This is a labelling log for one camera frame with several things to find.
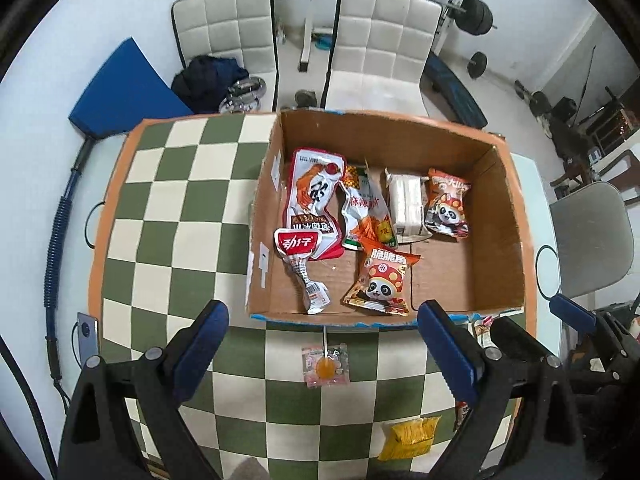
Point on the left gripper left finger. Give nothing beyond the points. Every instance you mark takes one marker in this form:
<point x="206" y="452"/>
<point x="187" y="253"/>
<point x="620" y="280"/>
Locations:
<point x="98" y="441"/>

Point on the orange lollipop in wrapper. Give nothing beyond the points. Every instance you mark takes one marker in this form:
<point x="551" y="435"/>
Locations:
<point x="326" y="365"/>

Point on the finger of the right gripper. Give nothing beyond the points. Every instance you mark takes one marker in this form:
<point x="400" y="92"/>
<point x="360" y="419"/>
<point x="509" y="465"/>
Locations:
<point x="572" y="314"/>

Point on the white padded chair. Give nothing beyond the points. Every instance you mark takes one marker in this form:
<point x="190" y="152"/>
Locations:
<point x="244" y="30"/>
<point x="376" y="65"/>

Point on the black weight bench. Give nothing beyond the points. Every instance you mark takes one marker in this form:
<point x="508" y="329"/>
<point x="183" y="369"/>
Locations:
<point x="460" y="101"/>

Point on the cardboard box with blue print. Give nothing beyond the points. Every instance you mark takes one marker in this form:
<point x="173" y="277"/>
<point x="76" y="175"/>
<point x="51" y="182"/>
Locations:
<point x="490" y="271"/>

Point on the green white checkered mat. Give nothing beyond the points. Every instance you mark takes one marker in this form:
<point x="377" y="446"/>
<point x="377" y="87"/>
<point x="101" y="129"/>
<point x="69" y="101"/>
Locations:
<point x="175" y="233"/>

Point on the large red white snack bag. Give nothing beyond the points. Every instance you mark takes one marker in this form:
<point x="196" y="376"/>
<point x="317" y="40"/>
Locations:
<point x="314" y="176"/>

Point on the orange panda snack bag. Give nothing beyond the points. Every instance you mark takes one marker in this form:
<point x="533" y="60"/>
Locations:
<point x="381" y="280"/>

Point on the right white padded chair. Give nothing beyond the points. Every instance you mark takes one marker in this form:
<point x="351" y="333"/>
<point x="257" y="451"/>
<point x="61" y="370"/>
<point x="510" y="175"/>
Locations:
<point x="376" y="65"/>

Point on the dark blue clothing pile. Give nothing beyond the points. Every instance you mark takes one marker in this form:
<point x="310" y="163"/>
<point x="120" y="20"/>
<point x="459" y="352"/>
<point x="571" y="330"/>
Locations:
<point x="204" y="83"/>

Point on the orange green snack bag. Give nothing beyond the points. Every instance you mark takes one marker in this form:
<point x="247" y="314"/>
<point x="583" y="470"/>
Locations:
<point x="364" y="211"/>

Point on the white boxed snack pack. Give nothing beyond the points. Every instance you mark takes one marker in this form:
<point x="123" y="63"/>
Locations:
<point x="407" y="201"/>

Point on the silver chest expander springs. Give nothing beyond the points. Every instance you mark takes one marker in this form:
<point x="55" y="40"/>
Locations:
<point x="243" y="96"/>

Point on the orange panda bag in box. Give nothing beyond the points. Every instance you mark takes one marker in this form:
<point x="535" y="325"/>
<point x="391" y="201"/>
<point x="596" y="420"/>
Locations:
<point x="444" y="212"/>

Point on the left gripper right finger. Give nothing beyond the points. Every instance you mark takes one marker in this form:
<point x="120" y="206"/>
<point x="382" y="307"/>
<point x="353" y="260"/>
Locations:
<point x="522" y="421"/>

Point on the red white snack pouch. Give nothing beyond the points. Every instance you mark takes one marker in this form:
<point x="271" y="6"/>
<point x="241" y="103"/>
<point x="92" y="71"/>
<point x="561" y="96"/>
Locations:
<point x="295" y="247"/>

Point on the grey smartphone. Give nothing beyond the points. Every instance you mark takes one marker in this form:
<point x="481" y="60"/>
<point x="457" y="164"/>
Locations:
<point x="87" y="337"/>

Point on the yellow snack packet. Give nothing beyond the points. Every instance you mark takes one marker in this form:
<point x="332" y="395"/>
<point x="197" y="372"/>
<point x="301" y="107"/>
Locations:
<point x="409" y="439"/>

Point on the blue foam mat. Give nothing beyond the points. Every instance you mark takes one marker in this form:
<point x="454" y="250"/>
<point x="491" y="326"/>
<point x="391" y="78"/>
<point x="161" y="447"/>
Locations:
<point x="124" y="91"/>

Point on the left white padded chair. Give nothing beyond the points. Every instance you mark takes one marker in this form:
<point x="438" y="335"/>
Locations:
<point x="244" y="30"/>

